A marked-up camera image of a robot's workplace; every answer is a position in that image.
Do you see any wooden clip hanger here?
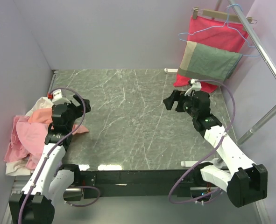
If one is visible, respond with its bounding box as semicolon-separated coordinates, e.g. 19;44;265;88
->
191;7;257;32

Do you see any white rack foot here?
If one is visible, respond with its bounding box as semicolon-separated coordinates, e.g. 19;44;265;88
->
180;158;229;168
164;68;178;74

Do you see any white rack foot rear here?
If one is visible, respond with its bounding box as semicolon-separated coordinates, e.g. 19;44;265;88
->
164;68;178;74

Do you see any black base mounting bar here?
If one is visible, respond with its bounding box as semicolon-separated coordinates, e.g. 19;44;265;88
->
59;164;209;207

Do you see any red mesh laundry bag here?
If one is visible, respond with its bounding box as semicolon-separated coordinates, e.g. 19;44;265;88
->
174;16;248;93

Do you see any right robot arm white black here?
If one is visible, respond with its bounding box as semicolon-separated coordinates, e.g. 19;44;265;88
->
163;90;268;208

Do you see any green beige folded cloth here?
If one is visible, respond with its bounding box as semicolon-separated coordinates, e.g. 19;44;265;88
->
177;41;242;83

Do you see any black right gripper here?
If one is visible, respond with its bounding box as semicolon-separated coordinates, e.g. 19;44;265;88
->
163;90;198;119

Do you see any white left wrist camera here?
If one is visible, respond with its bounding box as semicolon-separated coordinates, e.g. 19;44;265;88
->
47;89;70;105

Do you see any blue wire hanger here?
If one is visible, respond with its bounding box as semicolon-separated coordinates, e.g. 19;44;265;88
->
178;3;257;53

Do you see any silver clothes rack pole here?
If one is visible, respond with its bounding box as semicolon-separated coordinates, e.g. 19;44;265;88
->
216;0;276;164

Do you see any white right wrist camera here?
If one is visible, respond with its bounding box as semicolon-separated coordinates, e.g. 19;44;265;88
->
184;79;202;96

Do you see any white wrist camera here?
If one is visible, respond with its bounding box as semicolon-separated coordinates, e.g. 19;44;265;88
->
47;89;70;105
184;79;202;96

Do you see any white rack foot front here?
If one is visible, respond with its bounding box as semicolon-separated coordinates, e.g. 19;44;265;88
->
180;158;229;168

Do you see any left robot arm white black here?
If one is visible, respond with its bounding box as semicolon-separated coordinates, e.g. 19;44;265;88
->
9;94;91;224

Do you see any salmon orange t-shirt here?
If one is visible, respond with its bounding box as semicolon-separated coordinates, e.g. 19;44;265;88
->
28;108;52;124

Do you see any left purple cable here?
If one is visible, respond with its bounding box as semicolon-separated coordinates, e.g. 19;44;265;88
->
17;88;101;224

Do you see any white cream t-shirt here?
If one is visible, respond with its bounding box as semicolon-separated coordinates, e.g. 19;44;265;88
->
5;96;56;176

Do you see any pink t-shirt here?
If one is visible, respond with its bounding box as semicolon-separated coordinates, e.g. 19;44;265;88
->
3;115;90;170

